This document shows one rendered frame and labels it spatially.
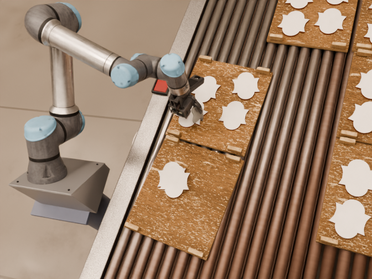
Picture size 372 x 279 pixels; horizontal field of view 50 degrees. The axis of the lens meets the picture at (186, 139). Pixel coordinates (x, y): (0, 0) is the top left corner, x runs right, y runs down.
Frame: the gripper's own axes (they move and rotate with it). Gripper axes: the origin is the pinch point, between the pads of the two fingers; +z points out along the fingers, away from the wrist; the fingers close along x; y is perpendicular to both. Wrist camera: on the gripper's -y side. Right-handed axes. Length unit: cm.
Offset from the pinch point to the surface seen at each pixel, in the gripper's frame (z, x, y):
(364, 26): 5, 45, -73
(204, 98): 6.9, -1.9, -12.4
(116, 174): 102, -71, 15
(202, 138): 8.9, 6.2, 4.5
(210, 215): 10.8, 24.6, 31.2
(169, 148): 9.3, -4.3, 14.4
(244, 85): 6.4, 11.0, -24.9
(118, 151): 101, -79, 0
